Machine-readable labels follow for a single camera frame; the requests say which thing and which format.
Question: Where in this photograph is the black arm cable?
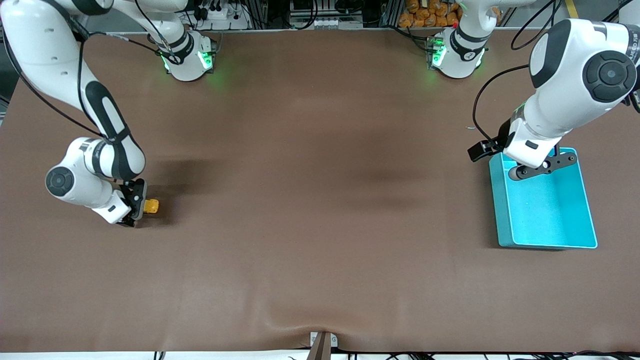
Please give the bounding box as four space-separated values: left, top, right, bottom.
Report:
0 27 166 138
472 0 563 147

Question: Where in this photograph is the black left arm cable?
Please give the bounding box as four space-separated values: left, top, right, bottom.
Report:
472 0 563 147

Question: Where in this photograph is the grey metal bracket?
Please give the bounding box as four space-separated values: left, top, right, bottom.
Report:
310 331 339 348

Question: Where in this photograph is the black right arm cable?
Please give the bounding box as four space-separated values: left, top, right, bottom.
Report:
0 27 166 138

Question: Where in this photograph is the white power strip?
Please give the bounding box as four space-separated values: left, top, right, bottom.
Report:
192 4 252 31

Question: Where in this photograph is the brown table mat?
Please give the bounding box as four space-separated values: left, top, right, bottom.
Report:
0 29 640 353

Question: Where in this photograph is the teal plastic storage bin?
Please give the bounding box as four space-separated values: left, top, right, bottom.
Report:
489 147 599 250

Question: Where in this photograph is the brown slanted bar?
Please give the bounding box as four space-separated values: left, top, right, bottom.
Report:
306 333 332 360

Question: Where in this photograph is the bag of orange items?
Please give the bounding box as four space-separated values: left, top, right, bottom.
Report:
398 0 463 28

